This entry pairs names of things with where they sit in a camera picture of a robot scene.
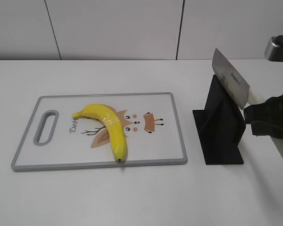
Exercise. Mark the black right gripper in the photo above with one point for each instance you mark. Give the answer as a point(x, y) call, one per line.
point(255, 115)

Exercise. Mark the steel knife with white handle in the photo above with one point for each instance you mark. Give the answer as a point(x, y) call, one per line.
point(239, 90)

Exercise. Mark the yellow plastic banana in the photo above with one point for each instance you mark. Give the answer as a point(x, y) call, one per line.
point(112, 131)

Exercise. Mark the black knife stand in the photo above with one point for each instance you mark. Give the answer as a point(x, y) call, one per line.
point(220, 126)

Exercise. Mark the grey-rimmed white cutting board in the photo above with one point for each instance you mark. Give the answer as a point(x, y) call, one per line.
point(54, 140)

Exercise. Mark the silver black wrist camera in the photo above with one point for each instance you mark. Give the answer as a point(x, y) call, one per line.
point(274, 49)

